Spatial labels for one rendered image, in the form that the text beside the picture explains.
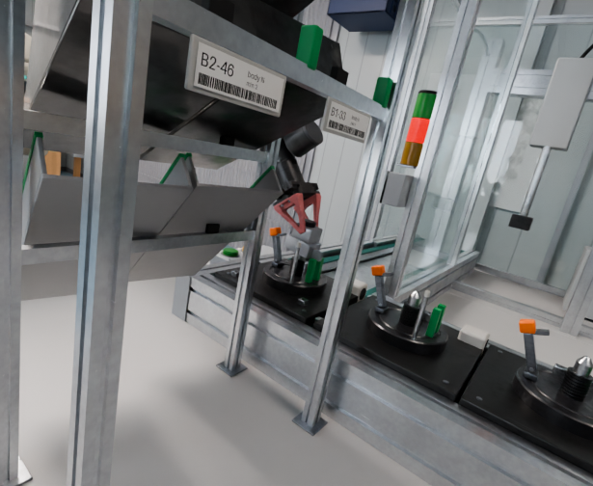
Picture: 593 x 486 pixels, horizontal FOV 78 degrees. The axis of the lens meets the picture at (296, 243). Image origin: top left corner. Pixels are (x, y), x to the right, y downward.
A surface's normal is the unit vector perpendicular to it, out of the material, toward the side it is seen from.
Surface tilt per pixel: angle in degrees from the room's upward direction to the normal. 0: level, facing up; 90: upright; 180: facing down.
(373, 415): 90
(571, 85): 90
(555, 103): 90
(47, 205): 135
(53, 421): 0
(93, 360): 90
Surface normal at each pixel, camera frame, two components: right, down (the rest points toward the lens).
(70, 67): 0.11, 0.99
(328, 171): -0.60, 0.07
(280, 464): 0.19, -0.95
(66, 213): 0.33, 0.89
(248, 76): 0.78, 0.30
